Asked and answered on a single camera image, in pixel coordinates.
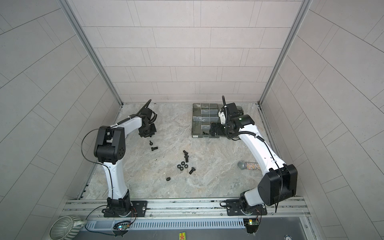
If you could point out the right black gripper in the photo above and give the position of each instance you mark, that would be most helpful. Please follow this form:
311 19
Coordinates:
218 131

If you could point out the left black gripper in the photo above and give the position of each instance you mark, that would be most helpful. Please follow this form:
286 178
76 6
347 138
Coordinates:
153 131

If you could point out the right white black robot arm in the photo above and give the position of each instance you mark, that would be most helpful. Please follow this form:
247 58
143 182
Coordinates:
279 180

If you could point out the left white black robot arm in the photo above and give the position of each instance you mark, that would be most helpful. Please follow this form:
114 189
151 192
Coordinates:
110 148

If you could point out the green compartment organizer box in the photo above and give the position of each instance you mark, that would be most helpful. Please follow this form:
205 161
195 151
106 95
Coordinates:
204 114

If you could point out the sprinkle-filled clear bottle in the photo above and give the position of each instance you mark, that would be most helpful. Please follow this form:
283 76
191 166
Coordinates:
248 165

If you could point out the black nut cluster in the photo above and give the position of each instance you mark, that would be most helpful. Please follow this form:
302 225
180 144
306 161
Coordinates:
182 166

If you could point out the right controller board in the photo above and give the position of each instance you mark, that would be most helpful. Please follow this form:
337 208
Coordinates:
251 225

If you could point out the controller board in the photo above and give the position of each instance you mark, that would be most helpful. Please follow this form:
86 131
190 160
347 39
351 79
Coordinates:
251 225
121 228

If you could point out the left controller board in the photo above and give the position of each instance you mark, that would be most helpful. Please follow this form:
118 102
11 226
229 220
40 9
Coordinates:
121 228

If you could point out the aluminium mounting rail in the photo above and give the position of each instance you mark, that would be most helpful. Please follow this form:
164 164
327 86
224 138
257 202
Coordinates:
200 208

